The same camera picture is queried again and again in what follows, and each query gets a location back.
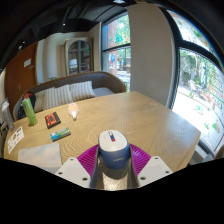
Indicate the green drink bottle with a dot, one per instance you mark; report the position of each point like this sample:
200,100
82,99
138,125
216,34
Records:
29,111

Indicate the white mouse pad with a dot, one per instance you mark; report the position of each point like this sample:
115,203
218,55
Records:
40,156

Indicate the black and orange box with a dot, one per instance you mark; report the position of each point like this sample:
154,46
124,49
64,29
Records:
52,119

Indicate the white and blue computer mouse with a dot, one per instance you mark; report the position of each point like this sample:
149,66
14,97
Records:
113,146

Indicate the clear water bottle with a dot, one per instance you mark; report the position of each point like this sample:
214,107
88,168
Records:
7,115

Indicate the striped cushion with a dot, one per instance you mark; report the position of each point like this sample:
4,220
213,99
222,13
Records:
55,97
82,90

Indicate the green and blue small box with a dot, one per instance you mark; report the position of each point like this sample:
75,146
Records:
60,133

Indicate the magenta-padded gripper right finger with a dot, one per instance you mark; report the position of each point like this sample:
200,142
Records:
154,168

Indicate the white printed leaflet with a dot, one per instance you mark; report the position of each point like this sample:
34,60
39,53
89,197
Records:
15,138

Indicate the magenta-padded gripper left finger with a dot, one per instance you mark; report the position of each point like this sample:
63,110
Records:
74,170

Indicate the arched glass door cabinet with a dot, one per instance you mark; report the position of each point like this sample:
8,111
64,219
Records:
79,56

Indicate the brown wooden door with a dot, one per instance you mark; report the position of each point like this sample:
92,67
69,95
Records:
20,73

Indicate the clear plastic bottle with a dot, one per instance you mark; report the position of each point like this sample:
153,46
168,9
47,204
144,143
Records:
73,110

